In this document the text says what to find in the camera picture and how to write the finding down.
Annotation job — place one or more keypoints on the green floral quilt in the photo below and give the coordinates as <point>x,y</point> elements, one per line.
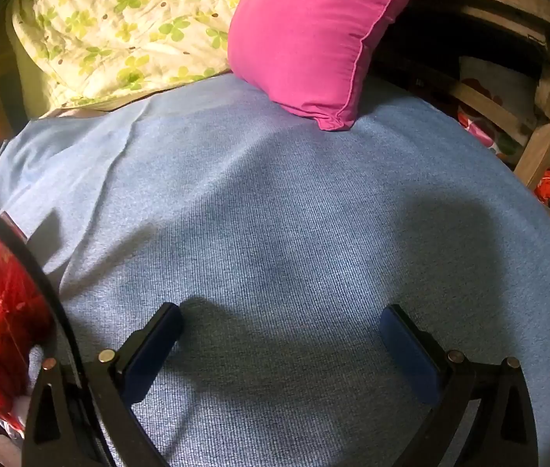
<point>124,24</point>

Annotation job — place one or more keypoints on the blue blanket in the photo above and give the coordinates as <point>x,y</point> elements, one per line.
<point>279,204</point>

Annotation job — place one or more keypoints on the pink pillow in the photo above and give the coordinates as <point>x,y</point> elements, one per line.
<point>313,34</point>

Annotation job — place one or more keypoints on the white red printed bag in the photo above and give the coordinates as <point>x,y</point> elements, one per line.
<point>489,87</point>

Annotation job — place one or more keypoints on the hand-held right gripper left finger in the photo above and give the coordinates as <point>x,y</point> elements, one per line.
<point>150,350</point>

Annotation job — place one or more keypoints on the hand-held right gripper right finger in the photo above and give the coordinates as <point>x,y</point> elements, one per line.
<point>408,350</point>

